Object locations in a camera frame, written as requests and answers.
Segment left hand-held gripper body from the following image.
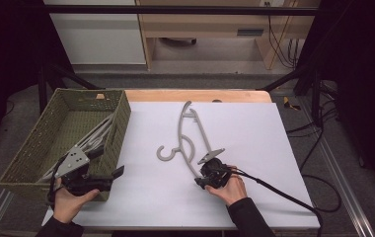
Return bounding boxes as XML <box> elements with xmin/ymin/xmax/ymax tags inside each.
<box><xmin>54</xmin><ymin>145</ymin><xmax>113</xmax><ymax>197</ymax></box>

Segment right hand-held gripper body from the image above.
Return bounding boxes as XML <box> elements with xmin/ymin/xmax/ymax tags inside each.
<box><xmin>197</xmin><ymin>148</ymin><xmax>233</xmax><ymax>190</ymax></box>

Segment grey plastic clothes hanger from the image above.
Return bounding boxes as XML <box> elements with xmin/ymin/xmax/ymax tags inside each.
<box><xmin>73</xmin><ymin>124</ymin><xmax>114</xmax><ymax>153</ymax></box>
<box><xmin>37</xmin><ymin>113</ymin><xmax>114</xmax><ymax>184</ymax></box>
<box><xmin>156</xmin><ymin>100</ymin><xmax>226</xmax><ymax>181</ymax></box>

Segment green woven basket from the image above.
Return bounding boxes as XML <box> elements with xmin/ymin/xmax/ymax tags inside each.
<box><xmin>0</xmin><ymin>87</ymin><xmax>132</xmax><ymax>202</ymax></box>

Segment person's right hand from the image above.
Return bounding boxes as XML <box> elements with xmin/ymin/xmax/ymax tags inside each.
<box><xmin>204</xmin><ymin>166</ymin><xmax>249</xmax><ymax>207</ymax></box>

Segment person's left hand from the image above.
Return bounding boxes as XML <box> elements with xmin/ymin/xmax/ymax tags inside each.
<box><xmin>52</xmin><ymin>179</ymin><xmax>101</xmax><ymax>225</ymax></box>

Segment white table mat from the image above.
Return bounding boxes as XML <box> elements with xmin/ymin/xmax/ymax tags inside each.
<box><xmin>41</xmin><ymin>101</ymin><xmax>322</xmax><ymax>230</ymax></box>

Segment yellow and black tool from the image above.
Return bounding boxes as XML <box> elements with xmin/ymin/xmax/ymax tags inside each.
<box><xmin>282</xmin><ymin>96</ymin><xmax>302</xmax><ymax>112</ymax></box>

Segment white cabinet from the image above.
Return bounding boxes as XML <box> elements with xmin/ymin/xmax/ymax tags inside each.
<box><xmin>43</xmin><ymin>0</ymin><xmax>147</xmax><ymax>65</ymax></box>

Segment dark curtain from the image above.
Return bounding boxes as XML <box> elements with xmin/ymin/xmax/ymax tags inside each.
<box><xmin>0</xmin><ymin>0</ymin><xmax>75</xmax><ymax>161</ymax></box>
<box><xmin>293</xmin><ymin>0</ymin><xmax>375</xmax><ymax>200</ymax></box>

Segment light wooden desk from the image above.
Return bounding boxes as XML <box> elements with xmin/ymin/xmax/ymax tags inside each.
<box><xmin>135</xmin><ymin>0</ymin><xmax>322</xmax><ymax>71</ymax></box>

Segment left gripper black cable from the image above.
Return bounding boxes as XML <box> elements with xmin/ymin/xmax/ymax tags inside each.
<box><xmin>45</xmin><ymin>157</ymin><xmax>67</xmax><ymax>207</ymax></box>

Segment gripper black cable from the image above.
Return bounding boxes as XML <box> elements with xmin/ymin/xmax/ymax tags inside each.
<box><xmin>45</xmin><ymin>157</ymin><xmax>67</xmax><ymax>207</ymax></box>
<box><xmin>229</xmin><ymin>167</ymin><xmax>342</xmax><ymax>237</ymax></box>

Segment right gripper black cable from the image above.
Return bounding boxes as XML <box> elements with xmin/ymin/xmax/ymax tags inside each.
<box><xmin>229</xmin><ymin>167</ymin><xmax>342</xmax><ymax>237</ymax></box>

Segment black frame strut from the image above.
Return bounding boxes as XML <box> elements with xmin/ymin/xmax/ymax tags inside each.
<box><xmin>260</xmin><ymin>63</ymin><xmax>323</xmax><ymax>126</ymax></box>
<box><xmin>37</xmin><ymin>63</ymin><xmax>102</xmax><ymax>115</ymax></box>

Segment black floor cables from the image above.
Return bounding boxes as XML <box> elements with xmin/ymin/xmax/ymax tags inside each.
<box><xmin>286</xmin><ymin>82</ymin><xmax>340</xmax><ymax>172</ymax></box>

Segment black hanging cables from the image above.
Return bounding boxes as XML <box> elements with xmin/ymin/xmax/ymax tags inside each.
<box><xmin>263</xmin><ymin>1</ymin><xmax>301</xmax><ymax>70</ymax></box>

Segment black horizontal frame bar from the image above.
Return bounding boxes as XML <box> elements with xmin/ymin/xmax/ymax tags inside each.
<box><xmin>40</xmin><ymin>4</ymin><xmax>322</xmax><ymax>16</ymax></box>

